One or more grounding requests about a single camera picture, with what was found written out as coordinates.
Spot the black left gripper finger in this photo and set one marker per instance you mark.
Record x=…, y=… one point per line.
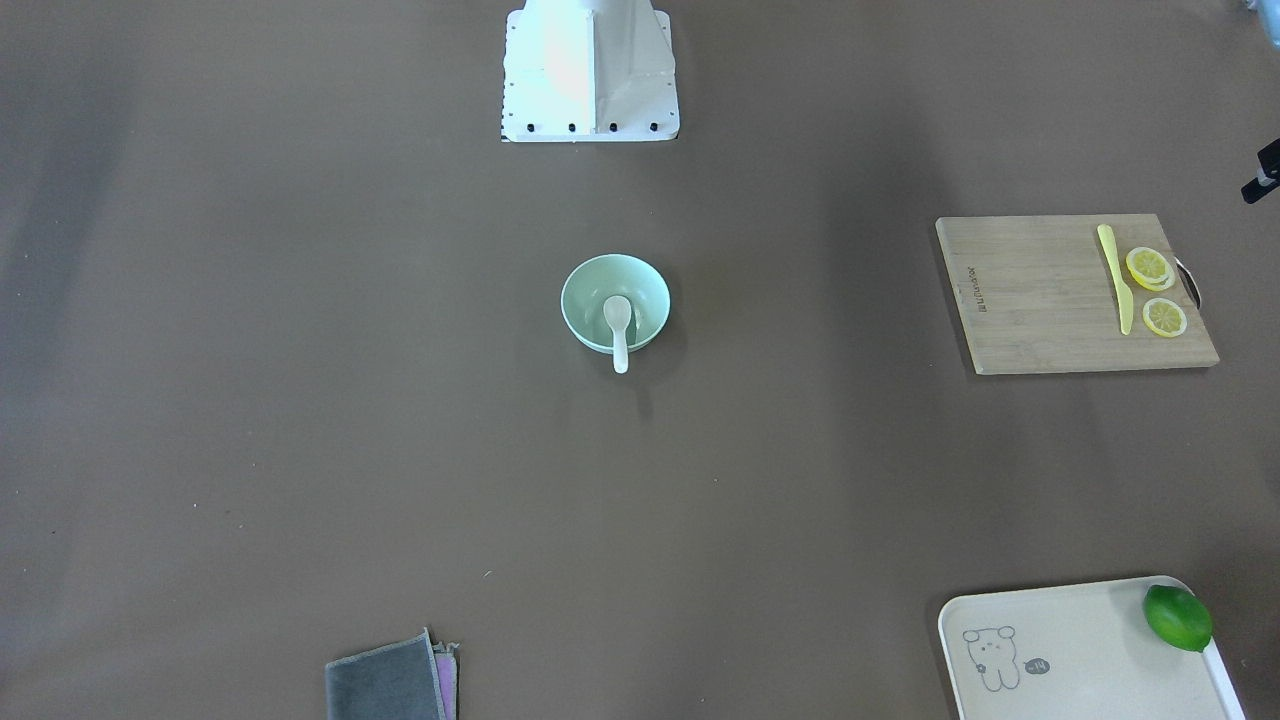
x=1266, y=178

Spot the white spoon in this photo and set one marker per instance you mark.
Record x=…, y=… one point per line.
x=617, y=311

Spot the green bowl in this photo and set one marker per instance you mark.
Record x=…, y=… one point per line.
x=590, y=284

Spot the stacked lemon slices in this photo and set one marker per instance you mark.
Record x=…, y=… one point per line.
x=1150, y=269

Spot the lemon slice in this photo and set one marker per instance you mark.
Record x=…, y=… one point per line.
x=1164, y=318

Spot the yellow plastic knife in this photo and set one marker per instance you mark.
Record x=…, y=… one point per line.
x=1123, y=295

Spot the bamboo cutting board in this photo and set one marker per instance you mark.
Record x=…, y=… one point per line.
x=1034, y=296

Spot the green lime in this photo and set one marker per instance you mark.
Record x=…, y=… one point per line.
x=1178, y=618

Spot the beige rabbit tray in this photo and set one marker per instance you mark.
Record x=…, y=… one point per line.
x=1079, y=651

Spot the grey folded cloth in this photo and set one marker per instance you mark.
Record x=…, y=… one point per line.
x=413, y=679

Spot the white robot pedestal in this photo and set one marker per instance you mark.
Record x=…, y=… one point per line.
x=589, y=72

